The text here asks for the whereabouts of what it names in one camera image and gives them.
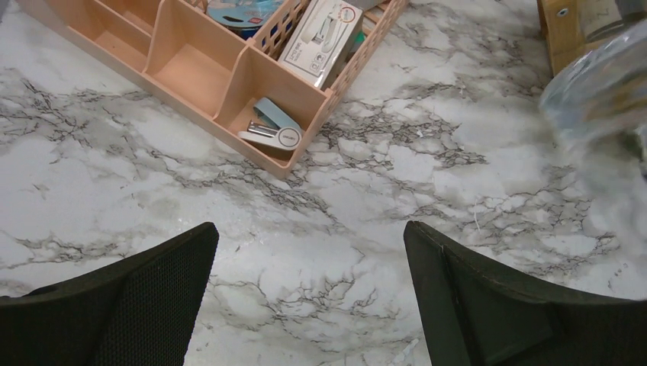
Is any clear round bottle silver cap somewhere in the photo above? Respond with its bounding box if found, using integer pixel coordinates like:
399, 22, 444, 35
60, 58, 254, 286
538, 20, 647, 178

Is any orange plastic file organizer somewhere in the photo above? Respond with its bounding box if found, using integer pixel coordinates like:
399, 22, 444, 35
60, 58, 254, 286
20, 1, 407, 178

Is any white stapler box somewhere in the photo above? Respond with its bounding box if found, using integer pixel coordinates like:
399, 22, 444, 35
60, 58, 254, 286
278, 0, 363, 90

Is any blue white stapler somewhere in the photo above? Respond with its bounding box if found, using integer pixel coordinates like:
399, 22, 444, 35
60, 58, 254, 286
237, 98, 303, 152

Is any wooden wine rack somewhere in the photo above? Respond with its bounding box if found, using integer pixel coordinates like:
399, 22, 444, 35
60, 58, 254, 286
536, 0, 607, 76

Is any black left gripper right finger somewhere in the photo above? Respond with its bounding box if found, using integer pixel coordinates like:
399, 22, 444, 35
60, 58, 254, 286
404, 221, 646, 366

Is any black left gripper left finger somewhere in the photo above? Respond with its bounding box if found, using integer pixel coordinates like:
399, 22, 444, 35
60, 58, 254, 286
1, 222, 219, 365

